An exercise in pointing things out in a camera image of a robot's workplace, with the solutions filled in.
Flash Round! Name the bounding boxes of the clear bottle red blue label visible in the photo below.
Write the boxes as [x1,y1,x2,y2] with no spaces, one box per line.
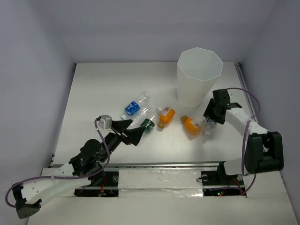
[202,117,217,139]

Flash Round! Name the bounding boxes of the aluminium front rail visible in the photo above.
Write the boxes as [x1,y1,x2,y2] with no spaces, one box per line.
[48,153,254,168]

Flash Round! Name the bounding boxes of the aluminium rail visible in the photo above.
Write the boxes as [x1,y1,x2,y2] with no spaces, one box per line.
[48,153,254,168]
[234,62,261,123]

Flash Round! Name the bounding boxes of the white octagonal plastic bin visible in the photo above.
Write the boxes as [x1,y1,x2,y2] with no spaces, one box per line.
[177,47,224,107]

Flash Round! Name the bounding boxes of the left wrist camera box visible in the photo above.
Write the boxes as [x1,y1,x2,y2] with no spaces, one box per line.
[94,115,113,130]

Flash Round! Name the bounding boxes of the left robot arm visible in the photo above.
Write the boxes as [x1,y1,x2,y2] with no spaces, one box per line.
[9,115,146,219]

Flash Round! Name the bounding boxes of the aluminium right side rail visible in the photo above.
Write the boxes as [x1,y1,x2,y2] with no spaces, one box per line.
[234,62,261,123]

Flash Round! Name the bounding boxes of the orange bottle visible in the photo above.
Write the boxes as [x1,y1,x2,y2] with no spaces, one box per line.
[181,115,202,136]
[157,106,175,129]

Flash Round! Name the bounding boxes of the clear bottle green label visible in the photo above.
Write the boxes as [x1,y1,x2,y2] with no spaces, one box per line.
[138,107,163,134]

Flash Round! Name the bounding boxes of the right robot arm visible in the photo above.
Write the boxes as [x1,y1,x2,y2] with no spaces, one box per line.
[202,89,284,186]

